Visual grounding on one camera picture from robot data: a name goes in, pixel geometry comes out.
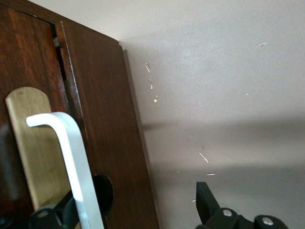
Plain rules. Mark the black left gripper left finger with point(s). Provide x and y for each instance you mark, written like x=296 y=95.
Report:
x=54 y=217

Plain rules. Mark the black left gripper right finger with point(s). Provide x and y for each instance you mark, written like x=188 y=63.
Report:
x=207 y=210

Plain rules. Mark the dark brown wooden cabinet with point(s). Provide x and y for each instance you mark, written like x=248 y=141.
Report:
x=107 y=119

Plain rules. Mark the wooden drawer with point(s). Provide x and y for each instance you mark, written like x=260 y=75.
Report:
x=23 y=59

